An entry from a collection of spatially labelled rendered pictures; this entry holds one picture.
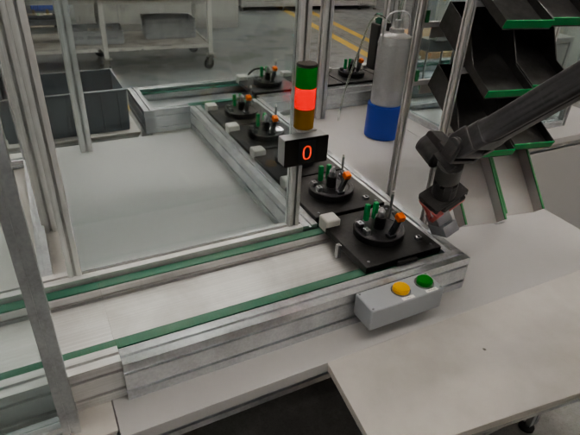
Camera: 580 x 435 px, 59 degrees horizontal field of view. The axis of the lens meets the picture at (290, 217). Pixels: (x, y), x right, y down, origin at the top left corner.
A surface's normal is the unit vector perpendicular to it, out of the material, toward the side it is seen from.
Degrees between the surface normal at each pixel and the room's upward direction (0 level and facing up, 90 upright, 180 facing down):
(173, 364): 90
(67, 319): 0
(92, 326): 0
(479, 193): 45
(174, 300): 0
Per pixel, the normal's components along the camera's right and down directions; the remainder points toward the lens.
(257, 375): 0.04, -0.85
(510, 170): 0.24, -0.24
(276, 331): 0.45, 0.48
